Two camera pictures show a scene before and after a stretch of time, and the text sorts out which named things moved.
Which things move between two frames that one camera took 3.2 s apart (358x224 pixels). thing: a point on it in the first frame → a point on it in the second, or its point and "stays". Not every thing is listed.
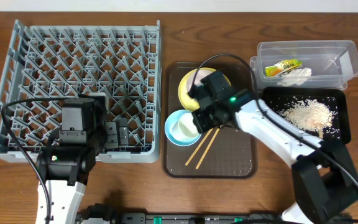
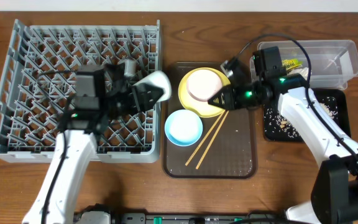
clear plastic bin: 326,65 stays
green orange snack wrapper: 282,66 stays
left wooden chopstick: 186,163 stays
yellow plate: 184,88 stays
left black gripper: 112,134 → 134,98
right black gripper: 199,121 → 235,98
